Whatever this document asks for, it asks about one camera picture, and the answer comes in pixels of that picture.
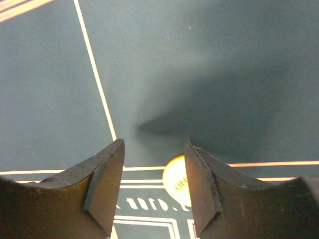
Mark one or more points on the orange dealer button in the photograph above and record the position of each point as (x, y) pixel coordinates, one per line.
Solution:
(175, 181)

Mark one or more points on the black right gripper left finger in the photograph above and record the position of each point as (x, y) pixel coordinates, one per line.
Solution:
(78, 203)

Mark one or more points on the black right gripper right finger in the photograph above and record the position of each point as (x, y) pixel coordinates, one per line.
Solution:
(228, 204)

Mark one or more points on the green poker table mat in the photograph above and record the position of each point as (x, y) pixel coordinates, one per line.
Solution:
(238, 78)

